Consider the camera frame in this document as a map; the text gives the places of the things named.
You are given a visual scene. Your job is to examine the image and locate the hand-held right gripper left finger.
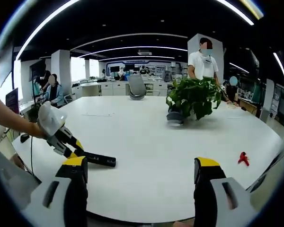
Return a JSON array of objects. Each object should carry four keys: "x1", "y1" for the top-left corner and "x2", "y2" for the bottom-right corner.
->
[{"x1": 26, "y1": 156, "x2": 89, "y2": 227}]

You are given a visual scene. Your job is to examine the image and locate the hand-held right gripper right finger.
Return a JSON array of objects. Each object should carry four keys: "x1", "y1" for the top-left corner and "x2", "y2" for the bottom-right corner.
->
[{"x1": 194, "y1": 157, "x2": 259, "y2": 227}]

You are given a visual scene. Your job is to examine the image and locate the person's right hand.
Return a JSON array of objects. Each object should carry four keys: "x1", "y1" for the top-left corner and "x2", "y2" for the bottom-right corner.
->
[{"x1": 173, "y1": 218, "x2": 195, "y2": 227}]

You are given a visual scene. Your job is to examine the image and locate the laptop with maroon screen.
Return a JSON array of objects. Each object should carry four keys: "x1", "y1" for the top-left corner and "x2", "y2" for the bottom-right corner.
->
[{"x1": 5, "y1": 87, "x2": 20, "y2": 114}]

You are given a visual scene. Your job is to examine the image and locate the red plastic clip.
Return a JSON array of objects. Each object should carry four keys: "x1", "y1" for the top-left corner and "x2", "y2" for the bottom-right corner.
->
[{"x1": 237, "y1": 151, "x2": 251, "y2": 167}]

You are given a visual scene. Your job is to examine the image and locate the white cabinet row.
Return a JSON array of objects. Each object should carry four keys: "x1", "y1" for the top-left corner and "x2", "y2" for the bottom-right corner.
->
[{"x1": 71, "y1": 79, "x2": 171, "y2": 97}]

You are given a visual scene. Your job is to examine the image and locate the grey office chair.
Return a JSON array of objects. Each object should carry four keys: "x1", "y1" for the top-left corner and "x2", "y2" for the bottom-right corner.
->
[{"x1": 127, "y1": 75, "x2": 148, "y2": 101}]

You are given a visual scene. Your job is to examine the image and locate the grey plant pot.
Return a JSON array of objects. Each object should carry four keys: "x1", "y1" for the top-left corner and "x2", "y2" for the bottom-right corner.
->
[{"x1": 166, "y1": 110, "x2": 185, "y2": 128}]

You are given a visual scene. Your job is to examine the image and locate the green leafy plant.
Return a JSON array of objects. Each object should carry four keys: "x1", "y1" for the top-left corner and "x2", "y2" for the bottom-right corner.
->
[{"x1": 166, "y1": 77, "x2": 224, "y2": 122}]

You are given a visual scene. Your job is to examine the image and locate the black cable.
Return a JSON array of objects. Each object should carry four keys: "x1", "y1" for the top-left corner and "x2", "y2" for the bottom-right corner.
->
[{"x1": 29, "y1": 135, "x2": 43, "y2": 181}]

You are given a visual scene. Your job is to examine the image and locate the white table cable cover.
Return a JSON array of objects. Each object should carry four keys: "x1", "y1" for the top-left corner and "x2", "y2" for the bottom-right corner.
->
[{"x1": 81, "y1": 112, "x2": 115, "y2": 117}]

